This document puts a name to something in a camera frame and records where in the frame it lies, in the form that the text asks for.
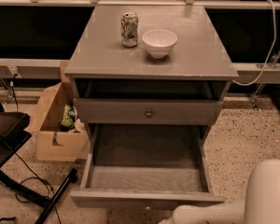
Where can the grey wooden drawer cabinet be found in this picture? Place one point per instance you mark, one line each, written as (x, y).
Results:
(197, 68)

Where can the green soda can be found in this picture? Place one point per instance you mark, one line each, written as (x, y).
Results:
(129, 29)

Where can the green snack bag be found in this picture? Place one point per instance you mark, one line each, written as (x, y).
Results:
(69, 117)

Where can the cardboard box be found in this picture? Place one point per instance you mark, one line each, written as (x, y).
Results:
(53, 143)

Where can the white ceramic bowl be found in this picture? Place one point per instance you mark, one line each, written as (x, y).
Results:
(159, 42)

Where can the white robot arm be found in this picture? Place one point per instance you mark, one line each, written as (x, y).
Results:
(261, 204)

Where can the grey drawer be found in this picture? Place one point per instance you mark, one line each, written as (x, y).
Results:
(146, 111)
(146, 178)

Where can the black office chair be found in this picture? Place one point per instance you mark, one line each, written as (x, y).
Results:
(12, 137)

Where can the metal window railing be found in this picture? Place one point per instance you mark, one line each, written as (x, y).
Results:
(28, 67)

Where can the grey top drawer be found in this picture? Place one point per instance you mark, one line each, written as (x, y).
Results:
(146, 111)

